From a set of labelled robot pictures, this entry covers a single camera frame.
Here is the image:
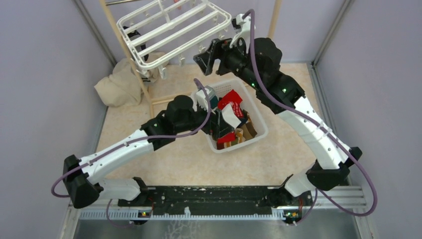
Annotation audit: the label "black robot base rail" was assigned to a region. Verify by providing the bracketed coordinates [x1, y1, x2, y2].
[99, 184, 367, 222]

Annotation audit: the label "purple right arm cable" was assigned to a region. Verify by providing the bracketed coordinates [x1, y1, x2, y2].
[242, 8, 378, 225]

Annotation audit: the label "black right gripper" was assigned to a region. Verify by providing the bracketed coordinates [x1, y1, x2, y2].
[193, 33, 263, 92]

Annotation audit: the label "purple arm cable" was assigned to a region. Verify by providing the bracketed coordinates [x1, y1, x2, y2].
[50, 78, 212, 199]
[242, 8, 378, 225]

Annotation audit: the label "dark navy sock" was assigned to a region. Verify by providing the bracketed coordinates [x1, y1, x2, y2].
[126, 30, 141, 39]

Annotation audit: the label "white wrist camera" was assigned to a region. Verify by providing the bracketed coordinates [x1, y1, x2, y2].
[195, 86, 218, 110]
[229, 14, 255, 48]

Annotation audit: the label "beige crumpled cloth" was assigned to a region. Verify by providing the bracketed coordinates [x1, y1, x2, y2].
[94, 52, 169, 108]

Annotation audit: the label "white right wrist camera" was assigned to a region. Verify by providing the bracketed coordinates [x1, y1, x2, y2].
[229, 14, 255, 48]

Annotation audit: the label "brown cloth in basket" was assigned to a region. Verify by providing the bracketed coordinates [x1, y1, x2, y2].
[242, 121, 258, 140]

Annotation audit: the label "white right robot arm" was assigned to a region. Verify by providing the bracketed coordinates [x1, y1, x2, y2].
[193, 38, 362, 205]

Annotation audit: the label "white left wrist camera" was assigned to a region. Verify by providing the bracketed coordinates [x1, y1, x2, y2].
[195, 86, 218, 110]

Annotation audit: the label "red plain sock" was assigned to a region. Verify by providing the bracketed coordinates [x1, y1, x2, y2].
[216, 132, 236, 144]

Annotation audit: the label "wooden drying rack frame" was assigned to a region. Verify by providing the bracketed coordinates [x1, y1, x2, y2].
[99, 0, 283, 120]

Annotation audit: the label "red snowflake sock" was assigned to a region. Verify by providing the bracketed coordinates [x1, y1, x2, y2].
[217, 90, 244, 118]

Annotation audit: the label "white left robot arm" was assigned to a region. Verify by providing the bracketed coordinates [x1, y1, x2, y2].
[63, 95, 234, 209]

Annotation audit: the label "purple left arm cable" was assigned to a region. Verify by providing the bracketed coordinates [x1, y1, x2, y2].
[50, 78, 212, 199]

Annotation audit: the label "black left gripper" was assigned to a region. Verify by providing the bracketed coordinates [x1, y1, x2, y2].
[176, 100, 234, 139]

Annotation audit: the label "white plastic laundry basket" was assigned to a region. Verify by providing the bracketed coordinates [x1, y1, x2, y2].
[203, 79, 268, 153]

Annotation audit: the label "white fluffy sock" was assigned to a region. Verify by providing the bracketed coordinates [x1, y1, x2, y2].
[222, 104, 241, 128]

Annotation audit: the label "white plastic sock hanger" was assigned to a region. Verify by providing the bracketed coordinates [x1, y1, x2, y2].
[117, 0, 233, 80]

